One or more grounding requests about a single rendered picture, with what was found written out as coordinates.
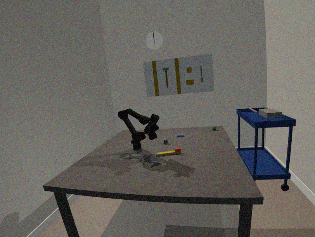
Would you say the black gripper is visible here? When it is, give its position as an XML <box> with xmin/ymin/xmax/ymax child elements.
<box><xmin>137</xmin><ymin>122</ymin><xmax>159</xmax><ymax>140</ymax></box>

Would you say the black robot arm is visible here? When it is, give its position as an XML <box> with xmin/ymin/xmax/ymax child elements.
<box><xmin>118</xmin><ymin>108</ymin><xmax>159</xmax><ymax>150</ymax></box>

